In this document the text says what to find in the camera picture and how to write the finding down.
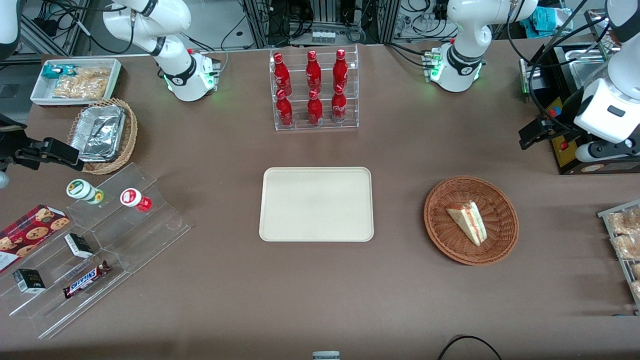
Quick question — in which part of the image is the aluminium profile frame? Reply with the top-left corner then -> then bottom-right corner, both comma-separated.
242,0 -> 401,48

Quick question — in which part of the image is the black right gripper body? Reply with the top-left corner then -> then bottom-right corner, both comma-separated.
0,114 -> 34,174

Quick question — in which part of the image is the brown round wicker basket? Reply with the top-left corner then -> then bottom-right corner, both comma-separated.
423,175 -> 520,266

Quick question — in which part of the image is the clear acrylic bottle rack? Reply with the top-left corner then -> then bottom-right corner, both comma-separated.
269,44 -> 360,132

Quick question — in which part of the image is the white rectangular plastic bin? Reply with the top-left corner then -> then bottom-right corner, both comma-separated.
30,58 -> 123,108

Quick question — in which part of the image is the clear acrylic stepped shelf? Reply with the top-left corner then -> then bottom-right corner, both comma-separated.
0,162 -> 192,341

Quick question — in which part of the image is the light tan wicker basket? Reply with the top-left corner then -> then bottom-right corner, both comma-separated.
67,98 -> 139,176

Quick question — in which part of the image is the red lid yogurt cup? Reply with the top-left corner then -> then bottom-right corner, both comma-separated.
120,187 -> 153,213

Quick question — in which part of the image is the triangle sandwich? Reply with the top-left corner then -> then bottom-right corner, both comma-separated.
445,200 -> 488,247

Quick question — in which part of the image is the black machine with yellow panel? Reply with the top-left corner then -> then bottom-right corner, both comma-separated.
518,42 -> 640,176

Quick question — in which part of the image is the red cola bottle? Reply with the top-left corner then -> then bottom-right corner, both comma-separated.
307,89 -> 324,126
331,84 -> 348,124
333,48 -> 349,92
276,89 -> 295,127
306,49 -> 322,93
272,52 -> 293,97

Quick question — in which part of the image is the thin black looped cable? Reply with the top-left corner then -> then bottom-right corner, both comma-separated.
437,335 -> 503,360

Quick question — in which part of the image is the Snickers chocolate bar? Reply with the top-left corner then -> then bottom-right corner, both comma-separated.
62,260 -> 111,300

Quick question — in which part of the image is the green lid yogurt cup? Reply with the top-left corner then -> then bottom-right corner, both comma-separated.
66,178 -> 105,206

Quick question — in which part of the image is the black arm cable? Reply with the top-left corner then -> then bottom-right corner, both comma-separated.
42,0 -> 133,55
506,0 -> 608,133

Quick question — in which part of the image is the stainless steel pan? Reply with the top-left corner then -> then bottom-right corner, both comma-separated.
555,44 -> 623,93

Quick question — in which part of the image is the beige plastic serving tray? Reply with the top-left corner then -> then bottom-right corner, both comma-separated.
258,166 -> 375,243

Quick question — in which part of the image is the clear bag of crackers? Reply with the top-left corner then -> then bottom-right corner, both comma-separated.
75,67 -> 112,81
52,76 -> 109,99

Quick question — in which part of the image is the teal crumpled cloth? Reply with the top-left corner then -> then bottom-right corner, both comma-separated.
520,7 -> 568,39

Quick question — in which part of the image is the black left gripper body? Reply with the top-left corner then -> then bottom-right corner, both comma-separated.
560,87 -> 587,146

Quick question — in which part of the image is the grey wire rack tray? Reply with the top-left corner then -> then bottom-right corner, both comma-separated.
597,199 -> 640,317

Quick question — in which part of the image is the teal snack packet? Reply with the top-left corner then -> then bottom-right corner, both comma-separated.
41,64 -> 76,79

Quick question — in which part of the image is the small black carton box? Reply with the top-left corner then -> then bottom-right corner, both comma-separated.
12,268 -> 47,294
64,233 -> 95,259

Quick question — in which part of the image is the red tartan cookie box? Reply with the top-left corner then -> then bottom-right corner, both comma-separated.
0,204 -> 71,275

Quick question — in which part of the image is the aluminium foil container stack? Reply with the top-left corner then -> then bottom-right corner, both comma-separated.
70,104 -> 127,163

